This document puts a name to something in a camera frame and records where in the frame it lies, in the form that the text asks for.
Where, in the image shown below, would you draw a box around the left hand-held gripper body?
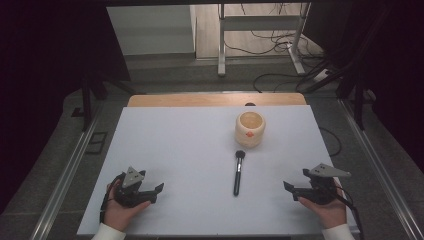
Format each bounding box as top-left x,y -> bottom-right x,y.
114,165 -> 158,209

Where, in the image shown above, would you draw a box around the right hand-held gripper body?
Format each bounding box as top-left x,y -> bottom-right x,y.
296,162 -> 352,206

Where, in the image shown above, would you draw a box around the black makeup brush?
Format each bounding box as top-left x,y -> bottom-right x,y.
232,149 -> 247,197

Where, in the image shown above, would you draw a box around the person's left hand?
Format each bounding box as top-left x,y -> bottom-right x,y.
102,181 -> 152,233

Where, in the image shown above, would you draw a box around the person's right hand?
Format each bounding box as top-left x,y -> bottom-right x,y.
297,179 -> 348,230

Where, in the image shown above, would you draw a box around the white table mat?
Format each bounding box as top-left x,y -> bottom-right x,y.
76,105 -> 360,238

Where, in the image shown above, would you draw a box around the black metal stand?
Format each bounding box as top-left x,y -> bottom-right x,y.
70,74 -> 138,132
298,6 -> 379,131

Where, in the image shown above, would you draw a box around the white power strip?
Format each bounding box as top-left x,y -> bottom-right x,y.
312,68 -> 332,83

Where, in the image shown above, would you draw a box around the black curtain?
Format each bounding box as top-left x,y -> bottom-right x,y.
301,0 -> 424,168
0,0 -> 132,214

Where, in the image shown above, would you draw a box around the white cabinet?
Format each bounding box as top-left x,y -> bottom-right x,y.
106,4 -> 198,57

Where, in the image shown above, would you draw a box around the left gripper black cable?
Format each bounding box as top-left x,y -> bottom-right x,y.
99,172 -> 125,225

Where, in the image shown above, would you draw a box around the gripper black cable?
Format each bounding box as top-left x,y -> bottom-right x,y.
333,185 -> 365,240
99,172 -> 125,225

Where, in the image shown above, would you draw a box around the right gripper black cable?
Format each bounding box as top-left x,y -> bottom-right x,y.
333,185 -> 365,240

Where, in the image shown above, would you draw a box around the thin black cable loop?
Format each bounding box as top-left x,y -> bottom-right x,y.
318,126 -> 343,158

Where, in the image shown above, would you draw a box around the black floor bracket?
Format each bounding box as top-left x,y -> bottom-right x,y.
84,131 -> 109,156

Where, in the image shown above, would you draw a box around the silver metal rail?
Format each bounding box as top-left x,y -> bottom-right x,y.
29,114 -> 102,240
337,98 -> 424,240

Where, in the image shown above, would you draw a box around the black floor cables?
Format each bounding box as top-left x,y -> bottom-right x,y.
218,3 -> 338,94

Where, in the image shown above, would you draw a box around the white metal desk frame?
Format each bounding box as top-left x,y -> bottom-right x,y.
217,2 -> 312,78

